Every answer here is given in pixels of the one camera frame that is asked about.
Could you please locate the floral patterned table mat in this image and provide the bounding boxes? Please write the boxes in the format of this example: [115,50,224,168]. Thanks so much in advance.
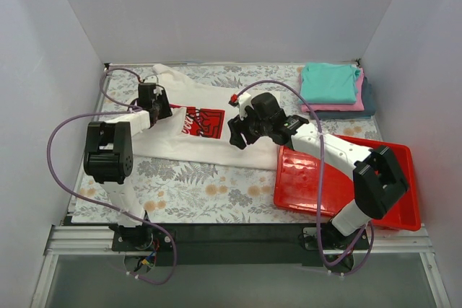
[68,64,382,224]

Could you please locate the aluminium frame rail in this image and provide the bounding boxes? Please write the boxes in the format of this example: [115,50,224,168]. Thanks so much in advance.
[30,224,450,307]

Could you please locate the folded teal t-shirt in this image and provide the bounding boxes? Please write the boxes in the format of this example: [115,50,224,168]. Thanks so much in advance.
[298,62,362,105]

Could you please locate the red plastic tray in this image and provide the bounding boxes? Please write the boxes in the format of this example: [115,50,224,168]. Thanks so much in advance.
[274,135,421,232]

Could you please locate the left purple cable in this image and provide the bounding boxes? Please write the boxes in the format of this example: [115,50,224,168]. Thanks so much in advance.
[47,66,178,286]

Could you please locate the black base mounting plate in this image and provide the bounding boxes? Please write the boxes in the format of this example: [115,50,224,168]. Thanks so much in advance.
[111,221,372,266]

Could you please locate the white coca-cola t-shirt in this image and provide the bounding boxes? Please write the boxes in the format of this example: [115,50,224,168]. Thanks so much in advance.
[132,64,279,170]

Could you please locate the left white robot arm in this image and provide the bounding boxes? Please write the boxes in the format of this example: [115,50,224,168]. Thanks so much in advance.
[84,83,173,250]

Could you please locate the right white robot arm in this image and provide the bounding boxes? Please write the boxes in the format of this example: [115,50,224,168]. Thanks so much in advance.
[228,92,409,249]

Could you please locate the folded pink t-shirt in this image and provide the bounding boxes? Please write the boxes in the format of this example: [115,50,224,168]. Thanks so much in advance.
[301,66,365,113]

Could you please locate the folded dark blue t-shirt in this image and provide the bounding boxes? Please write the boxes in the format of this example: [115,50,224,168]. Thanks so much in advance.
[311,76,376,120]

